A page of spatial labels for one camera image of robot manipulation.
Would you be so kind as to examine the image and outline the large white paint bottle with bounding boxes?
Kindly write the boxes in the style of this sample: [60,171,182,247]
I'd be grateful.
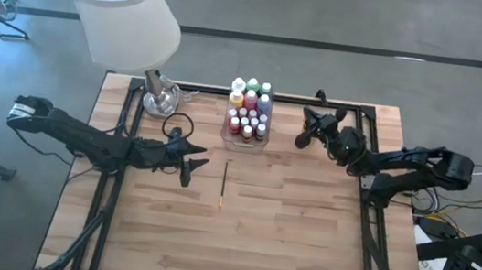
[230,75,248,93]

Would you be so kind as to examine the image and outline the small grey paint bottle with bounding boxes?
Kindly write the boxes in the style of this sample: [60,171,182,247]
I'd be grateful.
[254,123,269,143]

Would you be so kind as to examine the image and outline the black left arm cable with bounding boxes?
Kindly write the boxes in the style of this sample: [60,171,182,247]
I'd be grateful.
[7,92,198,180]

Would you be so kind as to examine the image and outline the clear lamp cord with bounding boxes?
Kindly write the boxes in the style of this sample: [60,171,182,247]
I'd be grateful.
[163,75,203,105]

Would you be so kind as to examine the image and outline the black paintbrush orange bristles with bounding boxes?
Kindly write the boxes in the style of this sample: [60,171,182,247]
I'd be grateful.
[217,159,230,211]

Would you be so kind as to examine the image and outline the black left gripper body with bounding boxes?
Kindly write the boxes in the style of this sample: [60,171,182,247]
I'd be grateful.
[137,135,198,189]

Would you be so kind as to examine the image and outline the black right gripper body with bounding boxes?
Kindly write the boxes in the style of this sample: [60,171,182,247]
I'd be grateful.
[317,113,371,170]

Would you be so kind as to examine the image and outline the yellow cable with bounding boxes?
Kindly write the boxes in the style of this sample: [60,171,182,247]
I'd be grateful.
[419,185,482,226]

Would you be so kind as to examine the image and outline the silver lamp white shade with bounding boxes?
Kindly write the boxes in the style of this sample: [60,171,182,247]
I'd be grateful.
[55,0,193,121]

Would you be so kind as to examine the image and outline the large light green paint bottle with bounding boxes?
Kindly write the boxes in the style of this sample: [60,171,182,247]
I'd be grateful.
[245,75,262,93]

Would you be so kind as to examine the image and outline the large blue paint bottle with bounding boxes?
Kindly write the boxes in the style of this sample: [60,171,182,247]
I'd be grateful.
[255,92,273,116]

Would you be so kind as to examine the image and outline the large yellow paint bottle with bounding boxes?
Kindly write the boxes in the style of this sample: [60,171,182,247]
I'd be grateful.
[227,87,247,111]

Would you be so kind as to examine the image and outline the small yellow paint bottle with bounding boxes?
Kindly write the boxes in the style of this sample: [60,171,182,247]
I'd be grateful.
[241,124,255,145]

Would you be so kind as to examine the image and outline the black clamp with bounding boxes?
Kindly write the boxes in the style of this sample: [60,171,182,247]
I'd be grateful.
[313,87,331,106]

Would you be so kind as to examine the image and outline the large pink paint bottle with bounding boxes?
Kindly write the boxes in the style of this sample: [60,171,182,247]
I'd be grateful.
[241,88,261,113]

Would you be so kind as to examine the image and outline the white printed paper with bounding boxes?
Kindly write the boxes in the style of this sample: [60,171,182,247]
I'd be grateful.
[408,224,448,270]

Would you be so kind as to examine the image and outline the clear plastic bin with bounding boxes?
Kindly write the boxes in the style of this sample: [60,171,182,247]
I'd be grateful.
[217,85,276,157]

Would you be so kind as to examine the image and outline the black desk bar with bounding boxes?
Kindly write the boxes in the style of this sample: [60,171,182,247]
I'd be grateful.
[413,224,482,270]

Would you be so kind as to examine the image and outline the black cable bundle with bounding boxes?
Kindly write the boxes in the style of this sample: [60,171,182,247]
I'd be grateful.
[396,179,447,219]

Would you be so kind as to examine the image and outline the small red-orange paint bottle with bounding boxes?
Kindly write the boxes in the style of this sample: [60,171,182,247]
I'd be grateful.
[228,115,242,135]

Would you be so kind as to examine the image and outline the black power box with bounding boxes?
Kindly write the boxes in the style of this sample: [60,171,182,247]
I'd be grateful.
[417,215,461,242]

